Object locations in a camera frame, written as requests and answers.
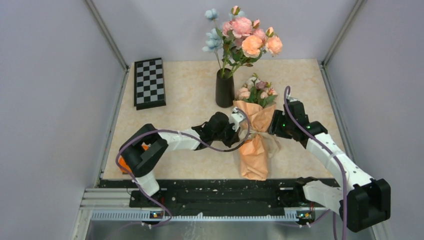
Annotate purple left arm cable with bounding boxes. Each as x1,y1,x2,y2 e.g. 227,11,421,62
114,107,252,229

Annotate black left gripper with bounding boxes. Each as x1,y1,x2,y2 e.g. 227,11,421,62
212,120,241,148

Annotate black grey chessboard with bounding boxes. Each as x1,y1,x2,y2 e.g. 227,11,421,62
133,58,166,110

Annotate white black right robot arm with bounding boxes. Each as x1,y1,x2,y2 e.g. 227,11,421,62
268,97,391,233

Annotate aluminium frame rail right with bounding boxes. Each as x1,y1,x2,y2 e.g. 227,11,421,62
321,0,367,69

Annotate aluminium frame rail left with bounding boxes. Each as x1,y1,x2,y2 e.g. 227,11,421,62
84,0,130,72

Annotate aluminium front frame rail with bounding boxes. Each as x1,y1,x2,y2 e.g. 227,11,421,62
73,179,326,240

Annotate orange curved toy track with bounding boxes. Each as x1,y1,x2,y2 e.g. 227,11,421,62
118,143,150,176

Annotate aluminium frame rail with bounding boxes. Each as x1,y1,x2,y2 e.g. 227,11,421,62
84,0,130,72
73,179,326,240
321,0,367,69

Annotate black cylindrical vase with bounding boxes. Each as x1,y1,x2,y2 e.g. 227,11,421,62
215,68,235,108

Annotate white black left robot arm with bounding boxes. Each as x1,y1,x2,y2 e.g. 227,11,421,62
115,107,251,207

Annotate pink orange blue flowers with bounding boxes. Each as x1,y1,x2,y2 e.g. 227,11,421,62
202,5,283,79

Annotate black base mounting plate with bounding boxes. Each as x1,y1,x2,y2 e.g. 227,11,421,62
99,177,310,219

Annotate orange paper bouquet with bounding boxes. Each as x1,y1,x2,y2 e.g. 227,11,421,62
233,73,280,181

